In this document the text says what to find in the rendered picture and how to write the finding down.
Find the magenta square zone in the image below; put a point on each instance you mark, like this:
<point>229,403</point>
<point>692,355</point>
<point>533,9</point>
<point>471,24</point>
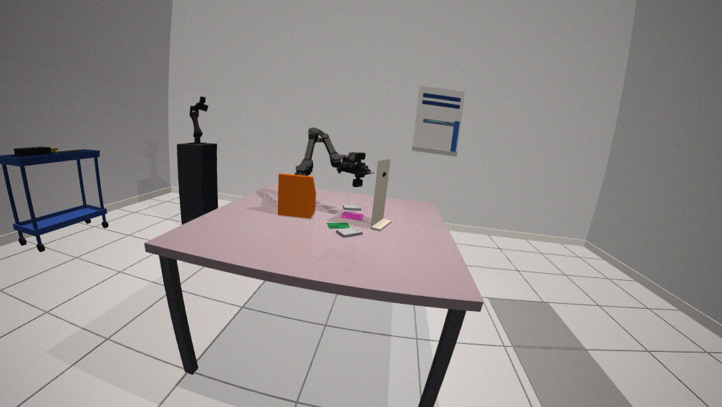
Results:
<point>348,215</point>

